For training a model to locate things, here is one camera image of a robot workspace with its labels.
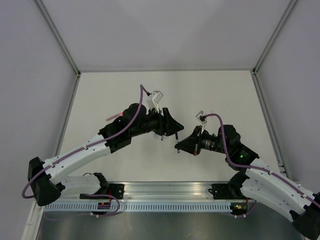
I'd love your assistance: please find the white slotted cable duct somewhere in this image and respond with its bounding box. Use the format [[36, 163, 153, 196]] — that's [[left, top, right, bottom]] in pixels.
[[44, 201, 232, 213]]

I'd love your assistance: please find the aluminium frame post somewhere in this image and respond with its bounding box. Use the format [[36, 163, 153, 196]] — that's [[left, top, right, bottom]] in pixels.
[[252, 0, 299, 75], [33, 0, 81, 78]]

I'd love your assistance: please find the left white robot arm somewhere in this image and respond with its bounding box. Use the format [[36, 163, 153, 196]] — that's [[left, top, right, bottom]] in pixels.
[[27, 103, 184, 207]]

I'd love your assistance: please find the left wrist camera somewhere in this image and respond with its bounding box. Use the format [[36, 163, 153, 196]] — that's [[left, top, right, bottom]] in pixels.
[[146, 90, 164, 113]]

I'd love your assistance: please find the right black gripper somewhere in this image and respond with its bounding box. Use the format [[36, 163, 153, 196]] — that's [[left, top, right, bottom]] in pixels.
[[175, 125, 230, 156]]

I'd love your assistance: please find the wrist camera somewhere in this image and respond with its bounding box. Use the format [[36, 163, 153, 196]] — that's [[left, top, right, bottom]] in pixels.
[[195, 110, 208, 133], [146, 90, 164, 113]]

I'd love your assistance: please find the right aluminium frame post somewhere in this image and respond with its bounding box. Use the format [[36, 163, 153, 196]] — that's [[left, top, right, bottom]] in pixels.
[[252, 0, 299, 75]]

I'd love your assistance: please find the red highlighter marker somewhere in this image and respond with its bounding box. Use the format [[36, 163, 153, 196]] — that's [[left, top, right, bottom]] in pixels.
[[105, 112, 123, 122]]

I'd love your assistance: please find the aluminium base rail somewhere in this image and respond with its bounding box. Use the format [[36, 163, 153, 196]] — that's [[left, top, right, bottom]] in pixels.
[[34, 181, 305, 202]]

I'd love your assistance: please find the left aluminium frame post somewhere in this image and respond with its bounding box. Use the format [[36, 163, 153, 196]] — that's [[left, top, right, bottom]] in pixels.
[[33, 0, 81, 78]]

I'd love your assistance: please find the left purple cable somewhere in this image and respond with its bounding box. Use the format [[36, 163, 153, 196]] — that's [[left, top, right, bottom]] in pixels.
[[21, 84, 151, 200]]

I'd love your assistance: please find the purple gel pen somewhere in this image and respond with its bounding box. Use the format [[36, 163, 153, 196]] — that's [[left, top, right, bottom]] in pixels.
[[175, 132, 180, 154]]

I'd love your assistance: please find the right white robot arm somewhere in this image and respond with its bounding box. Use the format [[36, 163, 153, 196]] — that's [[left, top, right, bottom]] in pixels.
[[174, 125, 320, 240]]

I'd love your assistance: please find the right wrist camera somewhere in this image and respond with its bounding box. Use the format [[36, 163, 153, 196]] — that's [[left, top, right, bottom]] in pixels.
[[195, 110, 208, 133]]

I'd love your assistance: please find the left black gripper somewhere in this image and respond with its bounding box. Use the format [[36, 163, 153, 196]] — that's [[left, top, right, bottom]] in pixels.
[[130, 106, 184, 138]]

